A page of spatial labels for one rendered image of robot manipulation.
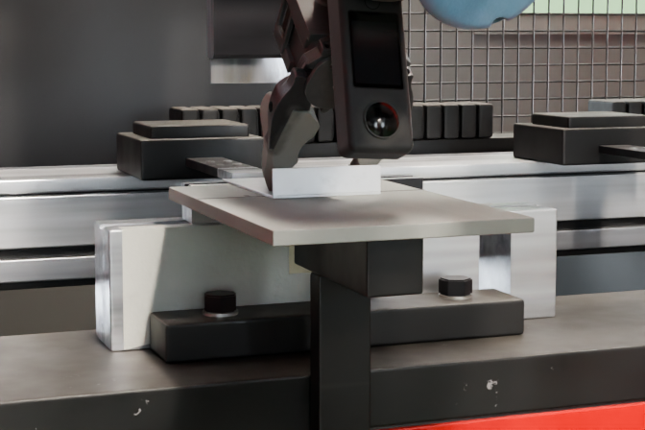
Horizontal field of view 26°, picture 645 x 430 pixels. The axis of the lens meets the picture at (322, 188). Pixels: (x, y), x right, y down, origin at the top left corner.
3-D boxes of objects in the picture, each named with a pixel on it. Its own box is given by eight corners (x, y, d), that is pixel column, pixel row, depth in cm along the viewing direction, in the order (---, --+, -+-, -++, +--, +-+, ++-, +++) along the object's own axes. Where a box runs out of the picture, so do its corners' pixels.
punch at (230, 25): (214, 83, 111) (213, -38, 110) (207, 83, 112) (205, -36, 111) (332, 82, 114) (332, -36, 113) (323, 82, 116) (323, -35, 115)
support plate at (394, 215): (273, 247, 85) (273, 230, 85) (168, 199, 110) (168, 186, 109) (535, 232, 91) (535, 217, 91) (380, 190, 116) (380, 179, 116)
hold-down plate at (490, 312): (166, 364, 104) (165, 324, 103) (149, 349, 109) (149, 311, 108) (525, 335, 114) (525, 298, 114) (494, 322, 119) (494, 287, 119)
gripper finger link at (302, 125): (258, 145, 108) (312, 59, 103) (276, 201, 105) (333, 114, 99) (223, 139, 107) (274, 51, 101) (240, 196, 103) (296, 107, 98)
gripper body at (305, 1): (363, 40, 105) (406, -91, 97) (397, 119, 100) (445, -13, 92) (267, 40, 103) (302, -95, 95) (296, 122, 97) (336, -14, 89)
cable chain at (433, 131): (181, 146, 149) (181, 108, 149) (168, 142, 155) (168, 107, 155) (493, 137, 162) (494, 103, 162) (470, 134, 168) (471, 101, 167)
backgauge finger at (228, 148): (181, 199, 114) (181, 137, 114) (116, 170, 139) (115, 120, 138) (320, 193, 119) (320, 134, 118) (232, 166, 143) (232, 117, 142)
